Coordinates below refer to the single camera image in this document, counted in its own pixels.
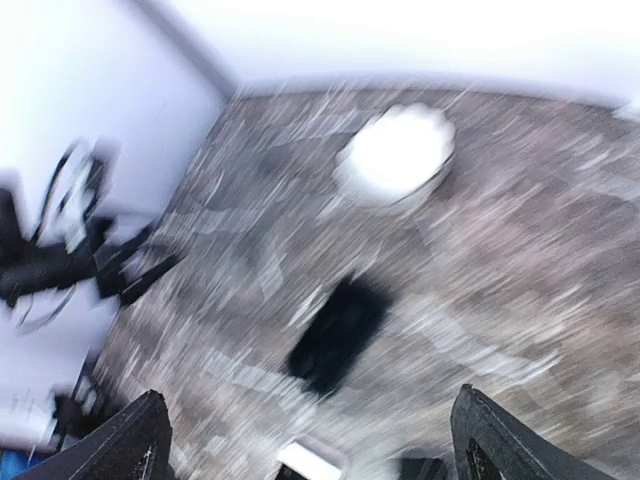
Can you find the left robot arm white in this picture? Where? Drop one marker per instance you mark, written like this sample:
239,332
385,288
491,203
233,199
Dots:
125,271

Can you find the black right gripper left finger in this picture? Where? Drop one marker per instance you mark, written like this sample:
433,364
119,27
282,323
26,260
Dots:
132,444

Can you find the white scalloped ceramic bowl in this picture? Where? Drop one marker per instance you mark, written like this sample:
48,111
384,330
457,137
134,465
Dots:
395,154

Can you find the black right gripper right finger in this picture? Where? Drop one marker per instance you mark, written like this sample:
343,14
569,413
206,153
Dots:
491,443

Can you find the pink phone case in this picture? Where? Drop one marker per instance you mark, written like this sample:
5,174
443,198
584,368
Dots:
309,458

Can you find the black phone case with ring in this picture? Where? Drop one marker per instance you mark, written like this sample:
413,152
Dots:
338,333

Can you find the black frame post left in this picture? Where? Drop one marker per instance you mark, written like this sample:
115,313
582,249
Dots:
190,45

